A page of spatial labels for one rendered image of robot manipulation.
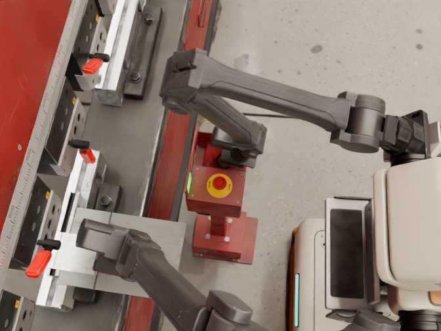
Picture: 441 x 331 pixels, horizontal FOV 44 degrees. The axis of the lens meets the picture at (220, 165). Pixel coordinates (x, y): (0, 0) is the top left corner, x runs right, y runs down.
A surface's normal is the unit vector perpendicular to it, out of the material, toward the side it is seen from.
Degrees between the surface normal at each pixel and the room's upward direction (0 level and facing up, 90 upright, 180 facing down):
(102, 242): 32
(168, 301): 58
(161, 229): 0
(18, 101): 90
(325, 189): 0
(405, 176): 42
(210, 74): 21
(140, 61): 0
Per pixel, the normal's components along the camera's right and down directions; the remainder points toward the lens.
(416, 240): -0.67, -0.31
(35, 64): 0.99, 0.14
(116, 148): 0.00, -0.37
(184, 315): -0.85, -0.29
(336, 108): 0.28, -0.13
